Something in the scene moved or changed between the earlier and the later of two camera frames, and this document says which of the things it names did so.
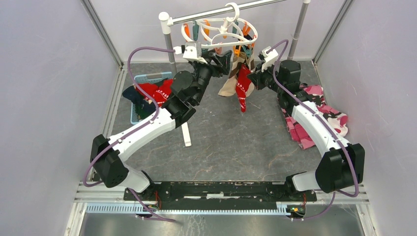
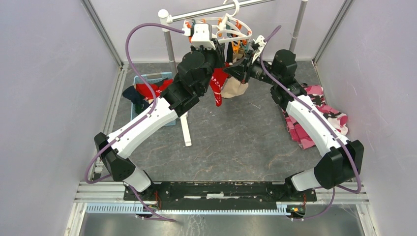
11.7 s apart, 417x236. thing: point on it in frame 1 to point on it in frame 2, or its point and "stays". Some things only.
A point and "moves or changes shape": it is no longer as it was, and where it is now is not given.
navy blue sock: [144, 108] stays
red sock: [161, 92] stays
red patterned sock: [243, 83] to [219, 76]
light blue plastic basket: [154, 78] stays
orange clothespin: [236, 51] moves or changes shape
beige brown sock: [229, 89] stays
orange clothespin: [246, 29] to [238, 25]
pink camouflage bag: [300, 133] stays
